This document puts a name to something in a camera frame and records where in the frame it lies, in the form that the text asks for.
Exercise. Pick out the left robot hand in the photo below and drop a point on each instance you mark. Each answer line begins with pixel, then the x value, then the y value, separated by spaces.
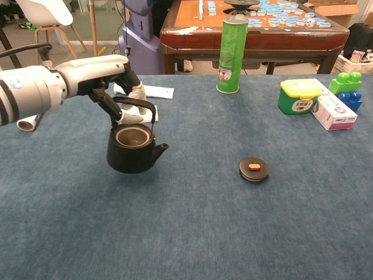
pixel 93 71

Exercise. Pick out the black cast iron teapot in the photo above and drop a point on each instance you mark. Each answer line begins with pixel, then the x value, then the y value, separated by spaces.
pixel 128 160

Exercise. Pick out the black teapot lid orange knob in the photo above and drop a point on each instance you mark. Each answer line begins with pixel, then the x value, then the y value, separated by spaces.
pixel 256 174

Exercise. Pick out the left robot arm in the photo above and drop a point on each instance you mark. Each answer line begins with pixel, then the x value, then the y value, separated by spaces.
pixel 29 90

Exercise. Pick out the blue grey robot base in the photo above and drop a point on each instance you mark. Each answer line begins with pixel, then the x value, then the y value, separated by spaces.
pixel 142 43

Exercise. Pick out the yellow-lidded small container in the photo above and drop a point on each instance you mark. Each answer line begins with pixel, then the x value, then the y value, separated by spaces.
pixel 292 105

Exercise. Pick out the wooden pole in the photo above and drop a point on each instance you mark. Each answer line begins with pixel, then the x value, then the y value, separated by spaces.
pixel 93 29

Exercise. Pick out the white toothpaste tube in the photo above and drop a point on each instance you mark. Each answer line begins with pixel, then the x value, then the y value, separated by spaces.
pixel 160 91

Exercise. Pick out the white chair wooden legs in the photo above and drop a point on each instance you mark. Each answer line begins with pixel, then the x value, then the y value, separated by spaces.
pixel 43 11

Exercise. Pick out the white film roll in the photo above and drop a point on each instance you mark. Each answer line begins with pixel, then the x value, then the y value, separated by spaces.
pixel 27 124

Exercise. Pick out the dark table leg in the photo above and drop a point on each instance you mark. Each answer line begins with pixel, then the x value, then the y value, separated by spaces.
pixel 7 41

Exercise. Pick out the upright mahjong tile row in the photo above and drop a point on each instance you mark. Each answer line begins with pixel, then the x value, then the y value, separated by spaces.
pixel 201 10

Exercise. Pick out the green chips can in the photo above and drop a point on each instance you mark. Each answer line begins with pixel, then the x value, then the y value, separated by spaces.
pixel 231 58

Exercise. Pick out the black mahjong table centre dial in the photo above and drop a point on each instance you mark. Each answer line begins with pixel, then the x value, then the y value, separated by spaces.
pixel 241 4

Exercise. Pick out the blue table mat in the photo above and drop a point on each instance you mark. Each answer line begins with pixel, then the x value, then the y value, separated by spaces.
pixel 186 227

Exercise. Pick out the brown mahjong table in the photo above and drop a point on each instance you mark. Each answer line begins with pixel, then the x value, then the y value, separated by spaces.
pixel 277 41

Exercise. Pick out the white dotted mahjong tile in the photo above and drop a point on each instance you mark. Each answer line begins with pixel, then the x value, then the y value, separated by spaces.
pixel 310 22

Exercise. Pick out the blue white mahjong tile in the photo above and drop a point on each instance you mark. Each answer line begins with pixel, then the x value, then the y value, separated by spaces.
pixel 323 23

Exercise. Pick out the white pink toothpaste box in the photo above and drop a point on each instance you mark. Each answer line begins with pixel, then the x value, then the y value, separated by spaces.
pixel 335 115

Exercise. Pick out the cardboard box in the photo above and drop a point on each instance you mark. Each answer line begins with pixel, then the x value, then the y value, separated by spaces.
pixel 335 12

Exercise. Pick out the green toy brick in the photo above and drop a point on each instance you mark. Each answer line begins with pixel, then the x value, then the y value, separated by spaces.
pixel 345 84

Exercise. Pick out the white crate with items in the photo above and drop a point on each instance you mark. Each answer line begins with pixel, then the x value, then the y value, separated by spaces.
pixel 349 65

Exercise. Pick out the blue toy brick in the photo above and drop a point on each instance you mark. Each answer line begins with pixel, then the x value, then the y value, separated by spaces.
pixel 352 100

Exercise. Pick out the black bag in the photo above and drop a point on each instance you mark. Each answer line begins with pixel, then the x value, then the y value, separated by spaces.
pixel 361 38

